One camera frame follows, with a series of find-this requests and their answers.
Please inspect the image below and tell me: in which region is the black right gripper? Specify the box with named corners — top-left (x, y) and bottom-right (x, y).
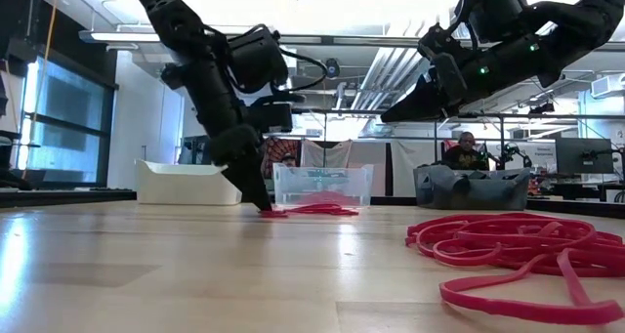
top-left (380, 36), bottom-right (549, 125)

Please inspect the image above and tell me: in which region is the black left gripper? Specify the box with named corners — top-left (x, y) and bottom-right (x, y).
top-left (208, 124), bottom-right (274, 212)

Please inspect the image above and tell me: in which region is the red rubber band pile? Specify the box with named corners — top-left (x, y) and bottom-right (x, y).
top-left (258, 202), bottom-right (361, 220)
top-left (404, 211), bottom-right (625, 327)
top-left (292, 189), bottom-right (363, 207)

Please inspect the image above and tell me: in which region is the white hanging sheet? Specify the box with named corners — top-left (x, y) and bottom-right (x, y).
top-left (300, 138), bottom-right (354, 169)
top-left (390, 140), bottom-right (438, 169)

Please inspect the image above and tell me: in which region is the white plastic basket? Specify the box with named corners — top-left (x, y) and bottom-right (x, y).
top-left (135, 159), bottom-right (243, 206)

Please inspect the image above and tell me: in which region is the blue machine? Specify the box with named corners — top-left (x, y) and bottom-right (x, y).
top-left (178, 134), bottom-right (214, 166)

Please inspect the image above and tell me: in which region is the clear plastic basket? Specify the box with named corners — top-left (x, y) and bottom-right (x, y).
top-left (271, 162), bottom-right (375, 208)

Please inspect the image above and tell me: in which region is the grey plastic basket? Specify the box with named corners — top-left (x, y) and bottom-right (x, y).
top-left (413, 164), bottom-right (532, 211)

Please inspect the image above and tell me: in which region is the black metal railing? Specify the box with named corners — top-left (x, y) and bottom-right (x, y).
top-left (292, 106), bottom-right (625, 197)

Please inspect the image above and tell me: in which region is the black background monitor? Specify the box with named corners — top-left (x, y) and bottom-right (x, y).
top-left (555, 137), bottom-right (615, 175)

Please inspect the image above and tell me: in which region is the black framed window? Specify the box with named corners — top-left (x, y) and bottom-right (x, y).
top-left (17, 54), bottom-right (117, 187)

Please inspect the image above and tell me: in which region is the colourful wall tapestry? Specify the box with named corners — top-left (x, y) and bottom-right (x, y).
top-left (263, 136), bottom-right (303, 178)

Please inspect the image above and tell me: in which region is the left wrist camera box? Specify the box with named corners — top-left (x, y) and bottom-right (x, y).
top-left (247, 102), bottom-right (295, 135)

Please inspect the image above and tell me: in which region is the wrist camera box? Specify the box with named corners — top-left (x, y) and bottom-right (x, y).
top-left (417, 23), bottom-right (465, 61)
top-left (247, 102), bottom-right (295, 135)

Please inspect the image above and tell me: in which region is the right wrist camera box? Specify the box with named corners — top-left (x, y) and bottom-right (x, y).
top-left (417, 23), bottom-right (465, 61)

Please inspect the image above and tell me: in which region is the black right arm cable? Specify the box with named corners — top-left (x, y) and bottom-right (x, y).
top-left (456, 0), bottom-right (479, 51)

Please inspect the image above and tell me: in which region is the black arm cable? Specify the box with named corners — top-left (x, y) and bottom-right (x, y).
top-left (271, 27), bottom-right (329, 104)
top-left (456, 0), bottom-right (479, 51)

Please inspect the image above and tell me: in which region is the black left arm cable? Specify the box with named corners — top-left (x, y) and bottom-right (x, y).
top-left (271, 27), bottom-right (329, 104)

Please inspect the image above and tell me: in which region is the yellow cable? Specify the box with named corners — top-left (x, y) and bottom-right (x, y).
top-left (21, 0), bottom-right (61, 171)

